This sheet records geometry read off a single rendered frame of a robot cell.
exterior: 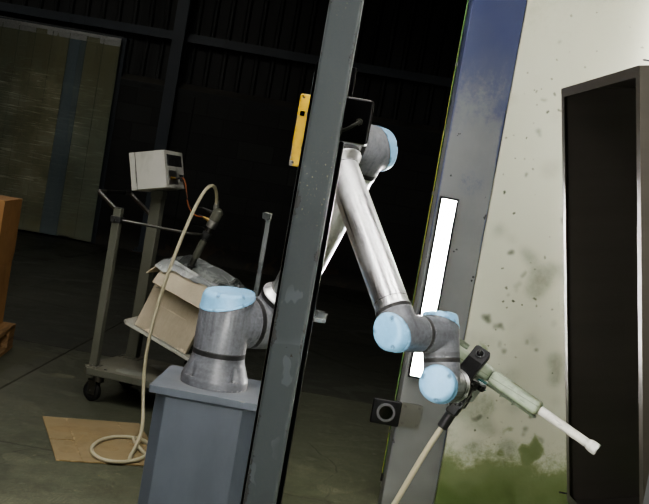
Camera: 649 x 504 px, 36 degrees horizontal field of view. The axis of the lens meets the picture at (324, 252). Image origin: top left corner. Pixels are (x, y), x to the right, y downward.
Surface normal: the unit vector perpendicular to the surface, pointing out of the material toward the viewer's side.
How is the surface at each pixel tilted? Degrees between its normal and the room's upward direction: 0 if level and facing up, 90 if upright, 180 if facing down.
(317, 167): 90
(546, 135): 90
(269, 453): 90
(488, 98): 90
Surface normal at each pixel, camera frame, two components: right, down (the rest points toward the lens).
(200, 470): -0.04, 0.06
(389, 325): -0.72, -0.01
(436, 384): -0.37, -0.04
